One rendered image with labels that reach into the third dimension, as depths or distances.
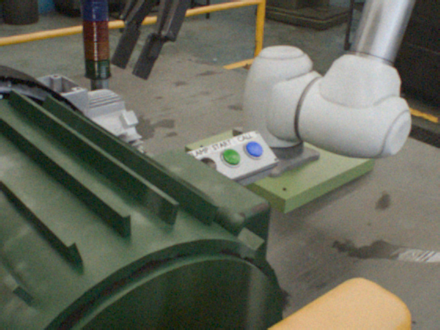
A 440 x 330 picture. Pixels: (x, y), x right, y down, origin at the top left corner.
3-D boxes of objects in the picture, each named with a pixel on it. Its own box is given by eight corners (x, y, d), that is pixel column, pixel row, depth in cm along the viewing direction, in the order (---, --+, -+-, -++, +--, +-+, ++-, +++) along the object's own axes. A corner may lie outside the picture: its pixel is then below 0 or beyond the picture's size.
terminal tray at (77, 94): (24, 148, 91) (19, 105, 88) (-4, 126, 98) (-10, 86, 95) (91, 130, 98) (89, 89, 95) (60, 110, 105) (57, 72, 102)
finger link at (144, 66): (161, 41, 96) (163, 42, 96) (144, 79, 97) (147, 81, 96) (148, 34, 94) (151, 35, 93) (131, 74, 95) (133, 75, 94)
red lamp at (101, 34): (90, 42, 128) (89, 22, 126) (78, 36, 132) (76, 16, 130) (114, 38, 132) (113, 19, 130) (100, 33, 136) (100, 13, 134)
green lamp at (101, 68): (93, 81, 132) (92, 62, 130) (80, 74, 136) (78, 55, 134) (115, 76, 136) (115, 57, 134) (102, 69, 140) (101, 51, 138)
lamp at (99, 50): (92, 62, 130) (90, 42, 128) (78, 55, 134) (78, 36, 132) (115, 57, 134) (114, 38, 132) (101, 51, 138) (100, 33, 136)
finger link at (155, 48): (165, 31, 95) (175, 34, 93) (152, 59, 95) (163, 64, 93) (158, 27, 94) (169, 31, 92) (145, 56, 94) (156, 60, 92)
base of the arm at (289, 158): (258, 130, 160) (259, 111, 157) (321, 157, 146) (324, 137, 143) (209, 147, 148) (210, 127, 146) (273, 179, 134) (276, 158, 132)
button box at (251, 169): (188, 208, 90) (201, 191, 86) (166, 172, 92) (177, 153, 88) (267, 177, 100) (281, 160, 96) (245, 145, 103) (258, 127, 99)
